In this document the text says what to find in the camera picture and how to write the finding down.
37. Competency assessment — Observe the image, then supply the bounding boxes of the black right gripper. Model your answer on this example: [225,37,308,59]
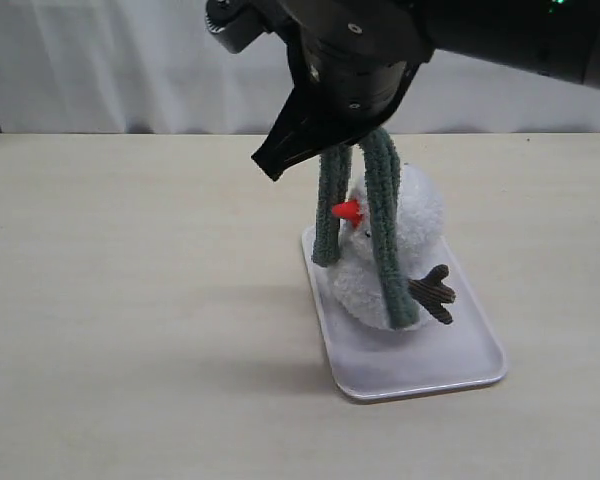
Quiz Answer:
[251,1,434,181]

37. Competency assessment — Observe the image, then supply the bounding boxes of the green fuzzy scarf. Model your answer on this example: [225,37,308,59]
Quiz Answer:
[311,127,418,330]

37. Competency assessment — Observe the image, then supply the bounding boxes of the white plush snowman toy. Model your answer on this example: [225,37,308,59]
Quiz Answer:
[327,164,456,331]

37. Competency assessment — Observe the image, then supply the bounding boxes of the white rectangular tray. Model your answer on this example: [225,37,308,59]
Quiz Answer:
[300,227,509,403]

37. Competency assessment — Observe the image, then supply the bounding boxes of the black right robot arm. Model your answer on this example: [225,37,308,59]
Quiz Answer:
[253,1,600,179]

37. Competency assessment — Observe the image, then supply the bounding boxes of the white backdrop curtain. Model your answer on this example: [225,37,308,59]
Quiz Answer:
[0,0,600,134]

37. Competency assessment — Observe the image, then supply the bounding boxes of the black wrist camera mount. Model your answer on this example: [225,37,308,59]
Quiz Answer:
[205,0,291,54]

